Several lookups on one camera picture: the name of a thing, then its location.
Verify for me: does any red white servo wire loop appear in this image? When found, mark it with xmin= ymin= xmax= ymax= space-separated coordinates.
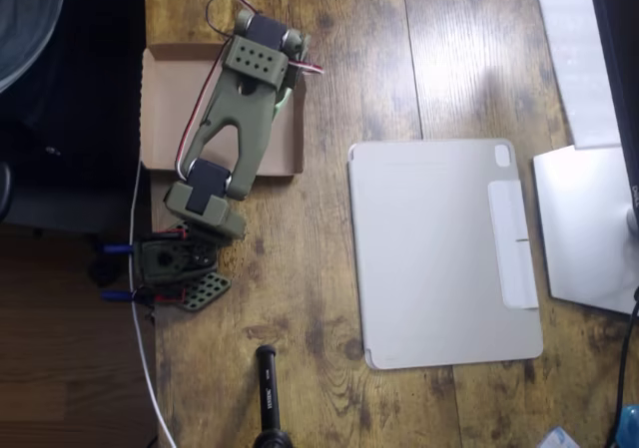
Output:
xmin=174 ymin=0 xmax=264 ymax=176
xmin=289 ymin=58 xmax=325 ymax=77

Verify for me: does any silver monitor stand base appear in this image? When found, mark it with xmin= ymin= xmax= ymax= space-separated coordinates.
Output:
xmin=532 ymin=144 xmax=639 ymax=316

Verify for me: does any blue round object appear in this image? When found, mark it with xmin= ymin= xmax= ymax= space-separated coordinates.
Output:
xmin=616 ymin=403 xmax=639 ymax=447

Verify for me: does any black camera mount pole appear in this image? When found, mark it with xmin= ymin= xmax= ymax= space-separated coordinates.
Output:
xmin=252 ymin=345 xmax=296 ymax=448

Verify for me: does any white cable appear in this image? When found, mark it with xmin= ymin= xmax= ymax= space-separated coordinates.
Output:
xmin=128 ymin=161 xmax=177 ymax=448

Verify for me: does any person in grey shirt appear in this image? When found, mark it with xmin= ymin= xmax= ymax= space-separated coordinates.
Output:
xmin=0 ymin=0 xmax=68 ymax=95

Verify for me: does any white foam sheet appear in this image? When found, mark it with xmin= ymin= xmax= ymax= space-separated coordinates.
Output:
xmin=532 ymin=0 xmax=623 ymax=151

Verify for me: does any black cable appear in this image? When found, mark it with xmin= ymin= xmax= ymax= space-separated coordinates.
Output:
xmin=601 ymin=285 xmax=639 ymax=448

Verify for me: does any brown cardboard tray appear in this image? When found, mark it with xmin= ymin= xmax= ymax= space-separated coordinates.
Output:
xmin=139 ymin=42 xmax=306 ymax=177

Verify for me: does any black Dell monitor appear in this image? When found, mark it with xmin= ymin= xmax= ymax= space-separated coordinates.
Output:
xmin=584 ymin=0 xmax=639 ymax=242

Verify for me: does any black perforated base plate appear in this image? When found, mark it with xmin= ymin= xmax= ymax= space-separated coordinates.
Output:
xmin=148 ymin=221 xmax=232 ymax=314

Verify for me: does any white blue packet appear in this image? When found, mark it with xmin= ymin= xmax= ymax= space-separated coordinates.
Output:
xmin=538 ymin=427 xmax=583 ymax=448

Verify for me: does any black chair armrest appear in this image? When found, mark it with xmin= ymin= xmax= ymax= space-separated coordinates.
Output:
xmin=0 ymin=161 xmax=14 ymax=220

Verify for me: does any beige tablet folio case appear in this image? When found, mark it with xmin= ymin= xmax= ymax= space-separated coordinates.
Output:
xmin=347 ymin=137 xmax=544 ymax=371

